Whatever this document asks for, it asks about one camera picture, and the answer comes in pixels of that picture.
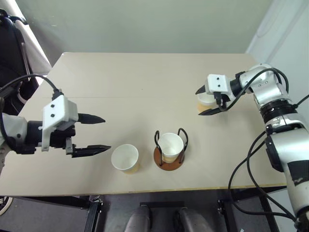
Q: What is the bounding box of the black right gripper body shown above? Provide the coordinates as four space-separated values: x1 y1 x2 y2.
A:
213 91 231 113

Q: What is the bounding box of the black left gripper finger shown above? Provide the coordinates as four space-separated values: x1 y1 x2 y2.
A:
71 144 112 159
77 113 106 125

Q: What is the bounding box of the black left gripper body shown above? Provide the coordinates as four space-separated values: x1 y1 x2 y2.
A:
49 120 78 158

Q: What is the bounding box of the white paper cup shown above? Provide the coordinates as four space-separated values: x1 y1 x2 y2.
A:
196 92 216 113
158 132 185 163
111 144 141 175

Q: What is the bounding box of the dark grey rounded shape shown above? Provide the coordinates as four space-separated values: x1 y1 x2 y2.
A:
124 204 152 232
176 207 214 232

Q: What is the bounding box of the white and black shoe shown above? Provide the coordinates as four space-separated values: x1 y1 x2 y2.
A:
0 196 14 217

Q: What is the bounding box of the black chair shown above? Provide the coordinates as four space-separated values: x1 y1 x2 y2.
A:
0 8 49 117

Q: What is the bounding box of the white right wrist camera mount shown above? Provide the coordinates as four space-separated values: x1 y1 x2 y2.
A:
207 74 234 99

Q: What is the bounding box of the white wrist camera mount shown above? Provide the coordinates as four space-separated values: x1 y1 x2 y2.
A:
41 95 79 152
207 74 234 99

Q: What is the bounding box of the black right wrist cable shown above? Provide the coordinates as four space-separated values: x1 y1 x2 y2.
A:
215 68 290 113

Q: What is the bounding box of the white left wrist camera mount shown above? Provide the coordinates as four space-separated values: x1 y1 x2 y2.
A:
41 95 79 152

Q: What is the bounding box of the long black robot cable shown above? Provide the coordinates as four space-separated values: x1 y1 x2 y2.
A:
227 131 299 222
247 134 299 217

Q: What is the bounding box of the black wire cup holder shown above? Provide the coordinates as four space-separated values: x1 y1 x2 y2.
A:
153 128 189 171

